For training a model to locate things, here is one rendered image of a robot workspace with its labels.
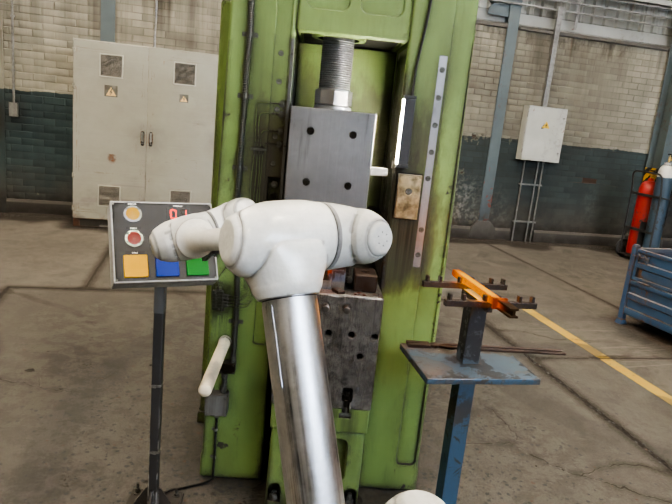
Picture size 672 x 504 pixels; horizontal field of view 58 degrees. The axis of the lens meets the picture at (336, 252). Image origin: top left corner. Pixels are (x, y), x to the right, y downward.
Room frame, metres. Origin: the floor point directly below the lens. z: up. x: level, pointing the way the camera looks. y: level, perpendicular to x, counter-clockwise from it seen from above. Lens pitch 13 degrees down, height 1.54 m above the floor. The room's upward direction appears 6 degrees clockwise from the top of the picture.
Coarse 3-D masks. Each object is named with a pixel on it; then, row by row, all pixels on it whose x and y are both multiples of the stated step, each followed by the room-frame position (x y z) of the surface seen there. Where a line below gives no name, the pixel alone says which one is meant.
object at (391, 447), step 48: (432, 0) 2.31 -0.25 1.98; (432, 48) 2.31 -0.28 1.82; (432, 96) 2.31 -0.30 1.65; (432, 144) 2.32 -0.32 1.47; (384, 192) 2.53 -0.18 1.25; (432, 192) 2.32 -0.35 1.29; (432, 240) 2.32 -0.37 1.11; (384, 288) 2.31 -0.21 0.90; (432, 288) 2.33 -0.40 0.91; (384, 336) 2.31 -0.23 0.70; (432, 336) 2.32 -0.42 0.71; (384, 384) 2.31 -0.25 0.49; (384, 432) 2.31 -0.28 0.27; (384, 480) 2.31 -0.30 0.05
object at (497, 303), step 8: (456, 272) 2.13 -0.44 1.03; (464, 280) 2.05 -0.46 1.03; (472, 280) 2.03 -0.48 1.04; (472, 288) 1.98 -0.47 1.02; (480, 288) 1.93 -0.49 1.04; (488, 296) 1.86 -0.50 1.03; (496, 296) 1.85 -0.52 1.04; (496, 304) 1.80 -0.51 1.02; (504, 304) 1.75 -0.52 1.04; (512, 304) 1.76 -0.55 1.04; (504, 312) 1.75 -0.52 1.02; (512, 312) 1.72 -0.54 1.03
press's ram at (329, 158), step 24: (312, 120) 2.15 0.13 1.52; (336, 120) 2.16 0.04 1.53; (360, 120) 2.16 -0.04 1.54; (288, 144) 2.15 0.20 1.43; (312, 144) 2.15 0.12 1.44; (336, 144) 2.16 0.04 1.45; (360, 144) 2.16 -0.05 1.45; (288, 168) 2.15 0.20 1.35; (312, 168) 2.15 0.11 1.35; (336, 168) 2.16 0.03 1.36; (360, 168) 2.16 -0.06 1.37; (384, 168) 2.36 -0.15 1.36; (288, 192) 2.15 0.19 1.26; (312, 192) 2.15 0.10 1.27; (336, 192) 2.16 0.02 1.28; (360, 192) 2.16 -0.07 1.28
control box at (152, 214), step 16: (112, 208) 1.94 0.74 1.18; (144, 208) 1.99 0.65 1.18; (160, 208) 2.02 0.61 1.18; (176, 208) 2.04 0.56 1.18; (192, 208) 2.07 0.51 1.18; (208, 208) 2.09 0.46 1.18; (112, 224) 1.92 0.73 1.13; (128, 224) 1.94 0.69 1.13; (144, 224) 1.96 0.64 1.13; (112, 240) 1.89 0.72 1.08; (144, 240) 1.94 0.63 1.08; (112, 256) 1.87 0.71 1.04; (112, 272) 1.86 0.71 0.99; (112, 288) 1.88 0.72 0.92
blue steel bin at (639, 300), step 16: (640, 256) 5.08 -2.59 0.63; (656, 256) 4.93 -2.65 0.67; (640, 272) 5.06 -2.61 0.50; (656, 272) 4.90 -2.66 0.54; (624, 288) 5.16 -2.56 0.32; (640, 288) 5.03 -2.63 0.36; (656, 288) 4.88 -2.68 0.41; (624, 304) 5.13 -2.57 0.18; (640, 304) 4.99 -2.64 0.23; (656, 304) 4.83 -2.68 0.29; (624, 320) 5.13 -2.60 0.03; (640, 320) 4.94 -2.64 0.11; (656, 320) 4.80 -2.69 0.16
